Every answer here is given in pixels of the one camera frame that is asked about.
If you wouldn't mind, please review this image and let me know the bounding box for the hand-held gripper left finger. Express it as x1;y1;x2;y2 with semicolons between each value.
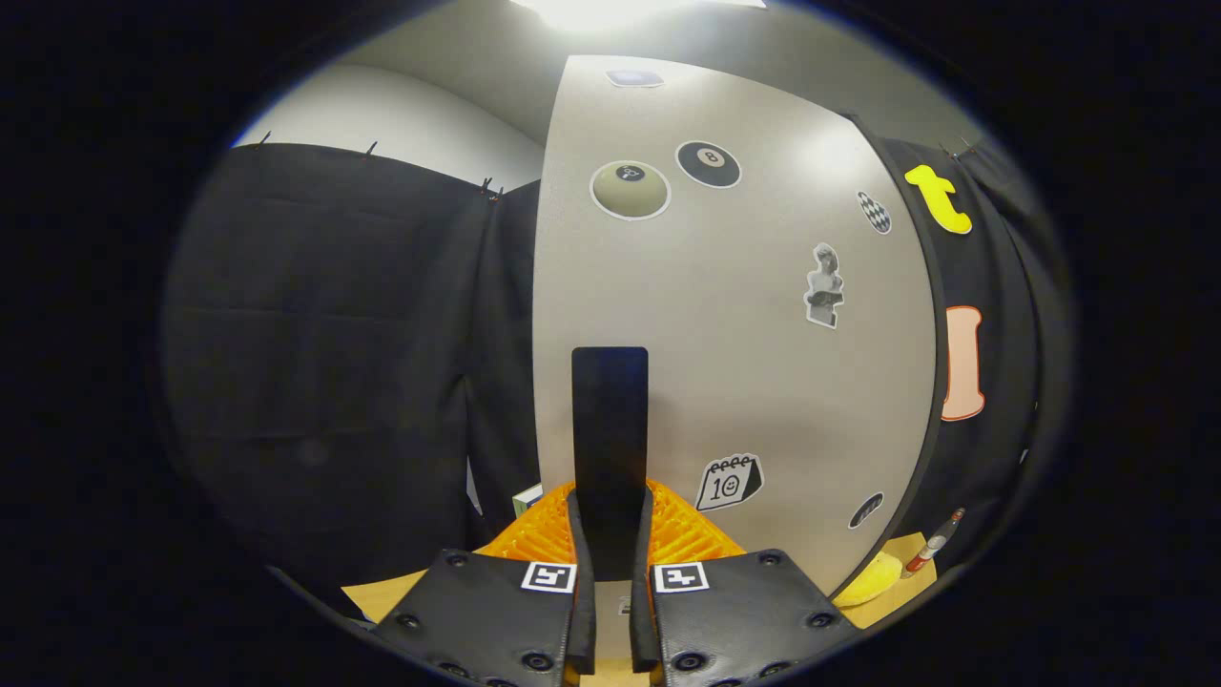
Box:
367;482;597;687

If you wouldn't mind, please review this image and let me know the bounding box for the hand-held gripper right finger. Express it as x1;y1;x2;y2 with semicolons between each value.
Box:
630;480;859;687

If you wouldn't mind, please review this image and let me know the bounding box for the black cabinet door handle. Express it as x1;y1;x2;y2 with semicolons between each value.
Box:
570;346;651;583

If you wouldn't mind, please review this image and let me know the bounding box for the dark grey shoe cabinet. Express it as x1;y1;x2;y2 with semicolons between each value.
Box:
844;113;955;573

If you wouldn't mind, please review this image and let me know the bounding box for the yellow plush toy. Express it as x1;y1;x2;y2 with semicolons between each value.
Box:
835;552;904;607

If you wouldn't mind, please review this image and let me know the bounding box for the small bottle red label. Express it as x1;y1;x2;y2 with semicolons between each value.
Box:
904;508;966;575

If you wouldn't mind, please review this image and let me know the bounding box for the black backdrop cloth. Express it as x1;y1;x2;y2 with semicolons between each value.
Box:
162;134;1074;593

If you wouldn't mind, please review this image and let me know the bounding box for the large ceiling light panel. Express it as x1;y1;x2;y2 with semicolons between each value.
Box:
510;0;769;34

